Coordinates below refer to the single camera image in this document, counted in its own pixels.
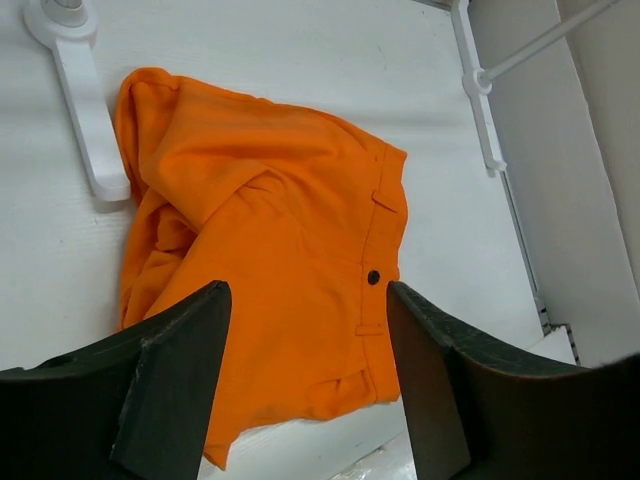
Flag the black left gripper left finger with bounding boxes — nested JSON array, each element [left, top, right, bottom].
[[1, 281, 232, 479]]

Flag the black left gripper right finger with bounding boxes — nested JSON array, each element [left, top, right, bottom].
[[387, 282, 639, 479]]

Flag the orange trousers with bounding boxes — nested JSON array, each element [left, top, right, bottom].
[[115, 68, 408, 468]]

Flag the white clothes rack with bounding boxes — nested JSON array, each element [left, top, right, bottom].
[[23, 0, 617, 202]]

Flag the aluminium table edge rail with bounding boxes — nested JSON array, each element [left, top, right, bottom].
[[500, 173, 581, 366]]

